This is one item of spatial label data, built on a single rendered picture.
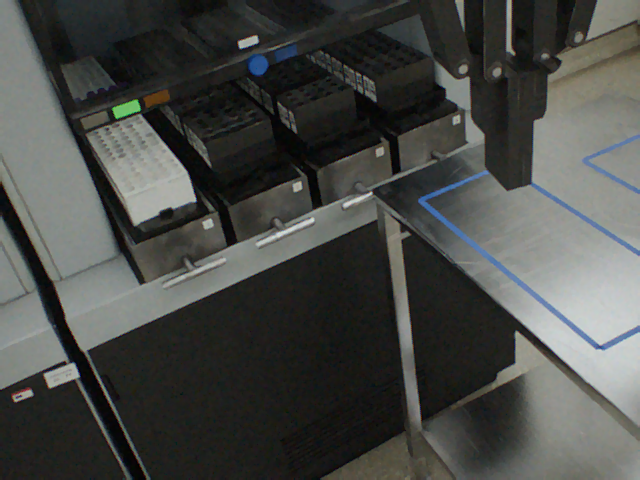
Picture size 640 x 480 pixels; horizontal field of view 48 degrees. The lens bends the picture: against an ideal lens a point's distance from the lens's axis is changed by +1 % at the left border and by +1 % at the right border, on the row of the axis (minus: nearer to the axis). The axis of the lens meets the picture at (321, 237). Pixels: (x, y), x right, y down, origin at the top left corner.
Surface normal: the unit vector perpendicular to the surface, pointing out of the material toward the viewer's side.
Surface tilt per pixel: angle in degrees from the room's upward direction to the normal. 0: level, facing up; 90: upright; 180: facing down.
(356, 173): 90
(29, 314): 0
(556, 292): 0
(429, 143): 90
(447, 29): 90
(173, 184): 90
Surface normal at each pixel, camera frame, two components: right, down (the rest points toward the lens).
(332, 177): 0.47, 0.47
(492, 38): 0.25, 0.55
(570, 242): -0.15, -0.79
